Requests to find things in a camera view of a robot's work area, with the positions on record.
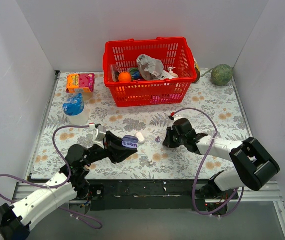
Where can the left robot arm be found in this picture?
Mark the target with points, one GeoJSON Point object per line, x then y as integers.
{"type": "Point", "coordinates": [69, 183]}

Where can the orange pink snack box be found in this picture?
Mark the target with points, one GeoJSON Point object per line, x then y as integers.
{"type": "Point", "coordinates": [80, 83]}

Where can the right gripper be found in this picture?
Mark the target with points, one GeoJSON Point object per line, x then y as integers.
{"type": "Point", "coordinates": [170, 139]}

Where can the green melon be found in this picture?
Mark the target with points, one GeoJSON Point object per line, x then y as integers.
{"type": "Point", "coordinates": [222, 74]}

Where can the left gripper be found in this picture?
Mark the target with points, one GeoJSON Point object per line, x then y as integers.
{"type": "Point", "coordinates": [110, 146]}

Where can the grey crumpled bag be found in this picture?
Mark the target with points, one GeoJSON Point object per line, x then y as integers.
{"type": "Point", "coordinates": [149, 68]}

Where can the purple earbud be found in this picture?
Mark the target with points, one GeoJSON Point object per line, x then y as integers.
{"type": "Point", "coordinates": [130, 145]}
{"type": "Point", "coordinates": [158, 139]}

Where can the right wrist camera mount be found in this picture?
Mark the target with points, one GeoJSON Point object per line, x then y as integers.
{"type": "Point", "coordinates": [175, 118]}

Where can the white earbud charging case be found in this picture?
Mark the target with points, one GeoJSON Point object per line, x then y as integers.
{"type": "Point", "coordinates": [140, 137]}

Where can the red plastic shopping basket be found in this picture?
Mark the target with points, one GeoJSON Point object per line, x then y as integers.
{"type": "Point", "coordinates": [121, 56]}

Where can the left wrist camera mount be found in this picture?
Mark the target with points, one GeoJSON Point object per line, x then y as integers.
{"type": "Point", "coordinates": [99, 134]}

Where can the white pump bottle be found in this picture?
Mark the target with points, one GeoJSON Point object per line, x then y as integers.
{"type": "Point", "coordinates": [171, 72]}

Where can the orange fruit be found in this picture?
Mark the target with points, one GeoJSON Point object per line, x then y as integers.
{"type": "Point", "coordinates": [125, 77]}

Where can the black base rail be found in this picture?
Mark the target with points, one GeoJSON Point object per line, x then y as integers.
{"type": "Point", "coordinates": [144, 194]}

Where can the blue earbud charging case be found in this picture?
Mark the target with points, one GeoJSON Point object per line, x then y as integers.
{"type": "Point", "coordinates": [130, 141]}

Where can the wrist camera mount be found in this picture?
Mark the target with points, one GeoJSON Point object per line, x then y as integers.
{"type": "Point", "coordinates": [99, 134]}
{"type": "Point", "coordinates": [175, 118]}

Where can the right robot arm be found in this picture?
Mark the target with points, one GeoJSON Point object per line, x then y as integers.
{"type": "Point", "coordinates": [253, 165]}

